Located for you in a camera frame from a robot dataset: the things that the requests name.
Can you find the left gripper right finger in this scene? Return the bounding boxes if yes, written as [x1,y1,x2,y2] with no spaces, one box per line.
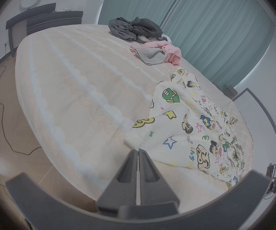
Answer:
[138,148,181,207]

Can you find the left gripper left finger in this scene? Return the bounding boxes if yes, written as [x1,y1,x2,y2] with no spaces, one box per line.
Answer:
[97,149,138,215]

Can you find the white printed pyjama top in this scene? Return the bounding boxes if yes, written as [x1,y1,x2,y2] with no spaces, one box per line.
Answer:
[125,67,246,189]

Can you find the pile of clothes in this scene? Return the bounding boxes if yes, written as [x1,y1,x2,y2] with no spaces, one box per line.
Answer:
[108,16,183,66]

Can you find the bed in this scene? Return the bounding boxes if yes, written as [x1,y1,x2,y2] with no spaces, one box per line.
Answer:
[15,23,276,202]

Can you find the grey bedside table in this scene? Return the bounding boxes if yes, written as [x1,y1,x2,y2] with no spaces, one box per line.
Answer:
[212,82,238,101]

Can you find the blue-green curtain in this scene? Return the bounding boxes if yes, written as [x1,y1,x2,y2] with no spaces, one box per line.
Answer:
[161,0,276,90]
[97,0,189,33]

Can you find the black cable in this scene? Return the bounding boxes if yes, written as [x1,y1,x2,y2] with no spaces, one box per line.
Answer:
[0,45,43,156]

